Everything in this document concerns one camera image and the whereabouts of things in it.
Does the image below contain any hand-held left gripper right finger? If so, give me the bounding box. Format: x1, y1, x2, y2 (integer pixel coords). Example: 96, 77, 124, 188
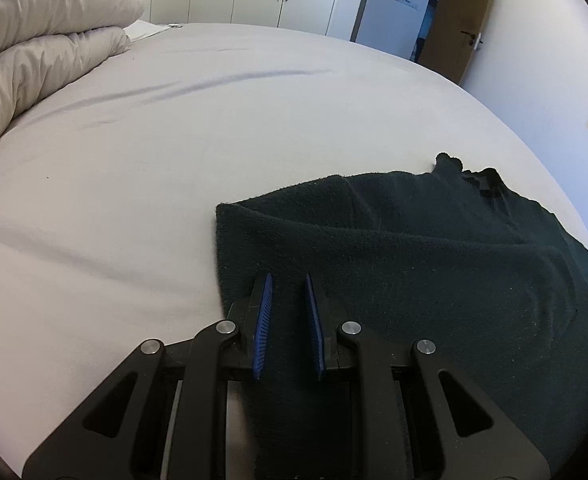
304, 273, 551, 480

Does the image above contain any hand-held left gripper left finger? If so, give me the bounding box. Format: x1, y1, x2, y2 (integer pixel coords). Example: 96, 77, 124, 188
22, 273, 274, 480

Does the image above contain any dark green knit sweater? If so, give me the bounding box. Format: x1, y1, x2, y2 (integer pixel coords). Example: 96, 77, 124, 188
215, 152, 588, 480

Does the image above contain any bed with white sheet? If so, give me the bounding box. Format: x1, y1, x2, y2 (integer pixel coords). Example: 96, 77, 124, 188
0, 22, 588, 480

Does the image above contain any white folded cloth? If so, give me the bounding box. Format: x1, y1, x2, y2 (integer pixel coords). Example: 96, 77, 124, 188
125, 22, 183, 44

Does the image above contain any white panel door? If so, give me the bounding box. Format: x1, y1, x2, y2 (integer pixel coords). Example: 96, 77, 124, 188
356, 0, 447, 63

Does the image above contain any brown wooden door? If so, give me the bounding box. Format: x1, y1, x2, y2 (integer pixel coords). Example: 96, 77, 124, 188
418, 0, 501, 86

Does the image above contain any folded white duvet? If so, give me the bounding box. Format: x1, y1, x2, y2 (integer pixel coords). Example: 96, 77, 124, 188
0, 0, 145, 176

